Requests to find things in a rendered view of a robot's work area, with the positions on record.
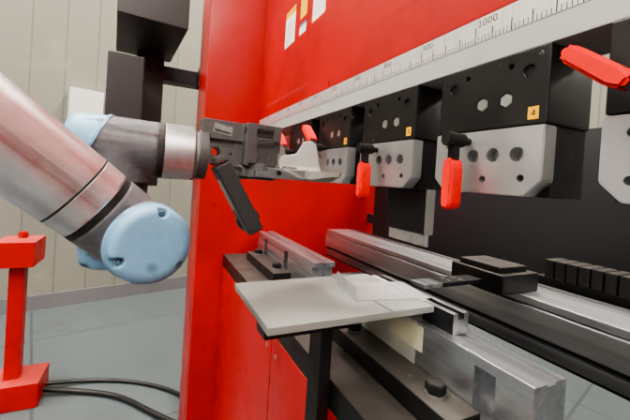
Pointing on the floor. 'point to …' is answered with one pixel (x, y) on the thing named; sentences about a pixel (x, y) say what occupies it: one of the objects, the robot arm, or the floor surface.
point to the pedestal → (25, 256)
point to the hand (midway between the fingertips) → (319, 178)
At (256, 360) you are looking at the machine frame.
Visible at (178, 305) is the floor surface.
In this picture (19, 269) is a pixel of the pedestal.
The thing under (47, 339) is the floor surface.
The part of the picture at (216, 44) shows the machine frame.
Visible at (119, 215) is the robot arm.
